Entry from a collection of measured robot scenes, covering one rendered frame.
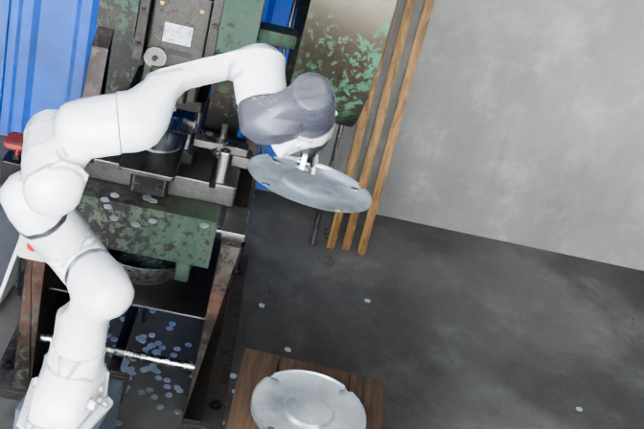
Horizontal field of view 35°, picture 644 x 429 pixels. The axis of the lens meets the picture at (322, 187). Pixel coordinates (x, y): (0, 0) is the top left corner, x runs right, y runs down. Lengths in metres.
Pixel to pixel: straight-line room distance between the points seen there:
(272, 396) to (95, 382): 0.52
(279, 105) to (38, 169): 0.43
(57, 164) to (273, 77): 0.41
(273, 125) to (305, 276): 1.93
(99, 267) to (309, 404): 0.75
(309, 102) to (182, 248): 1.01
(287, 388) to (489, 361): 1.14
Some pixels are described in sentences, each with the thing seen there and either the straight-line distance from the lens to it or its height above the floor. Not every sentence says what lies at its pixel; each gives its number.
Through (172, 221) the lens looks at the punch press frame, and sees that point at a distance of 2.68.
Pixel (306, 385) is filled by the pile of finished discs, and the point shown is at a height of 0.36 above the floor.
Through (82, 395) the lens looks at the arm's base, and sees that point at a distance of 2.25.
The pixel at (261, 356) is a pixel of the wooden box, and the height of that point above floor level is 0.35.
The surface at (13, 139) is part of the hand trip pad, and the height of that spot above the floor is 0.76.
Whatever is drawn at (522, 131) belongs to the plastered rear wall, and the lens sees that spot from 4.12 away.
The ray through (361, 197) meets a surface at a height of 0.96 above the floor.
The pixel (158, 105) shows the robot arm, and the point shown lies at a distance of 1.82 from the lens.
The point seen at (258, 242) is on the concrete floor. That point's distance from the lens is 3.84.
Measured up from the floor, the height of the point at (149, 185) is 0.68.
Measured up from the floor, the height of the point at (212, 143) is 0.75.
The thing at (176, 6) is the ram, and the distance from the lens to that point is 2.60.
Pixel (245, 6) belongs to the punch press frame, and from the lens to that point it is 2.53.
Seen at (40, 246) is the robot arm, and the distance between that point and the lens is 2.02.
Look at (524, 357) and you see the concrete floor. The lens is 3.69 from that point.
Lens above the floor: 2.02
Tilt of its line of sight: 28 degrees down
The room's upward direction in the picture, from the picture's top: 15 degrees clockwise
